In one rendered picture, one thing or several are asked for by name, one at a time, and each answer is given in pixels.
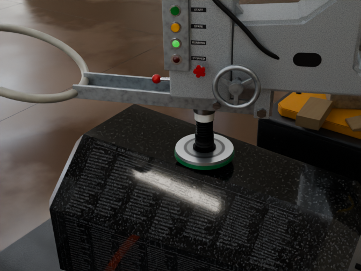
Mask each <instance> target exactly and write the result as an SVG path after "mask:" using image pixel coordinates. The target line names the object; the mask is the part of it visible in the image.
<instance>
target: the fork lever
mask: <svg viewBox="0 0 361 271"><path fill-rule="evenodd" d="M83 76H84V77H87V78H88V79H89V84H88V85H80V84H73V89H75V90H76V91H77V92H78V95H77V96H76V97H74V98H80V99H91V100H98V101H110V102H122V103H133V104H144V105H155V106H167V107H174V108H185V109H197V110H208V111H220V112H231V113H243V114H249V115H253V114H254V105H255V104H253V105H251V106H250V107H248V108H245V109H242V110H233V109H229V108H226V107H224V106H223V105H221V104H220V103H219V102H218V101H216V100H207V99H190V98H174V97H171V95H170V82H164V81H161V82H160V83H158V84H156V83H154V82H153V81H152V77H143V76H130V75H118V74H105V73H92V72H84V73H83ZM254 92H255V90H250V89H244V90H243V92H242V94H240V95H239V104H242V103H245V102H247V101H248V100H250V99H251V98H252V96H253V95H254ZM273 97H274V91H271V98H270V113H269V116H272V111H273ZM257 116H258V117H259V118H263V117H266V110H264V109H262V108H261V109H259V110H257Z"/></svg>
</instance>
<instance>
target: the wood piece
mask: <svg viewBox="0 0 361 271"><path fill-rule="evenodd" d="M332 105H333V102H332V101H330V100H326V99H321V98H316V97H310V98H309V99H308V101H307V102H306V103H305V105H304V106H303V107H302V108H301V110H300V111H299V112H298V113H297V115H296V120H295V125H296V126H301V127H305V128H308V129H312V130H317V131H318V130H319V129H320V127H321V126H322V124H323V123H324V121H325V120H326V118H327V117H328V115H329V114H330V112H331V110H332Z"/></svg>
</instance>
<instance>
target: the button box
mask: <svg viewBox="0 0 361 271"><path fill-rule="evenodd" d="M172 5H178V6H179V7H180V9H181V13H180V15H179V16H177V17H174V16H172V15H171V14H170V12H169V8H170V7H171V6H172ZM162 19H163V47H164V70H174V71H184V72H189V71H190V0H162ZM172 22H179V23H180V25H181V27H182V29H181V31H180V32H179V33H173V32H171V30H170V24H171V23H172ZM173 38H178V39H179V40H180V41H181V42H182V46H181V48H179V49H173V48H172V47H171V46H170V42H171V40H172V39H173ZM173 54H179V55H180V56H181V57H182V62H181V63H180V64H179V65H175V64H173V63H172V62H171V56H172V55H173Z"/></svg>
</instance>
